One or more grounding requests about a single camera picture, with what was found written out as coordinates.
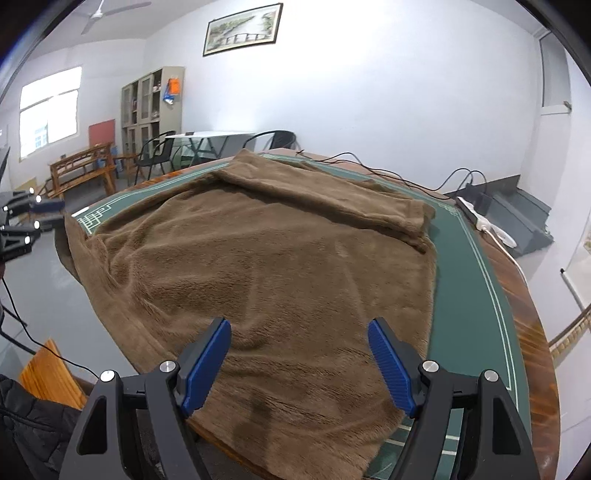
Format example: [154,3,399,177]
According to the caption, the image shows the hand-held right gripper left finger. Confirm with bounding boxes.
[59,316,232,480]

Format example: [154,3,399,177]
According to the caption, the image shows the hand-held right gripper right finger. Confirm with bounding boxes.
[368,316,541,480]

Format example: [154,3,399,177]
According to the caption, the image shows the brown fleece garment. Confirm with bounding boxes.
[55,148,439,480]

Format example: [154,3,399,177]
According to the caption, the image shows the wooden bench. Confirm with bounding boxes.
[48,141,117,200]

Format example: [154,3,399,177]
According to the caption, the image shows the red board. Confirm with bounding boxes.
[88,119,116,149]

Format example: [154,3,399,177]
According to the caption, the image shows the window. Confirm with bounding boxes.
[19,66,83,162]

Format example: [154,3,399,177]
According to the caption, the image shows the green table mat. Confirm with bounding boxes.
[69,152,515,480]

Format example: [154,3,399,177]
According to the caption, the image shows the black metal chair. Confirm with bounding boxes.
[133,131,177,184]
[242,130,297,151]

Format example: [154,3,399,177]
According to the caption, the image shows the wooden stool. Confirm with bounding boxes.
[18,339,89,410]

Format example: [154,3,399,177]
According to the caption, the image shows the grey glass-door cabinet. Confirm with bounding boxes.
[121,66,185,160]

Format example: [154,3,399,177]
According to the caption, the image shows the white power strip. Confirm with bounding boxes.
[455,196,519,248]

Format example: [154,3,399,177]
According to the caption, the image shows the white folding table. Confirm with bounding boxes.
[165,130,256,168]

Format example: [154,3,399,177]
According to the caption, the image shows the black padded jacket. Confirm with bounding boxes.
[0,373,86,480]

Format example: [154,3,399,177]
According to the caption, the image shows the black charger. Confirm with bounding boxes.
[462,182,496,209]

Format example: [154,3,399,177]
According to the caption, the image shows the grey steps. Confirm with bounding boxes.
[462,173,555,257]

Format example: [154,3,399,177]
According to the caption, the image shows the ceiling fan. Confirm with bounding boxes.
[80,0,153,36]

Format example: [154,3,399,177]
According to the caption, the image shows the framed landscape picture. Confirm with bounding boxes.
[203,3,284,57]

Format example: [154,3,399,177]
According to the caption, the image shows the white door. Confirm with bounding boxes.
[537,30,574,115]

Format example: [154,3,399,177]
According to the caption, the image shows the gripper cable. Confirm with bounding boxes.
[0,276,101,379]

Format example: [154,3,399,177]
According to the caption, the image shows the white power cable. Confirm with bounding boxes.
[488,230,533,289]

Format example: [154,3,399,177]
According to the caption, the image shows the grey charger cables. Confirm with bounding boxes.
[431,168,488,195]

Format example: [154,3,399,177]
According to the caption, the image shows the black cable on table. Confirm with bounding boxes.
[294,148,452,200]

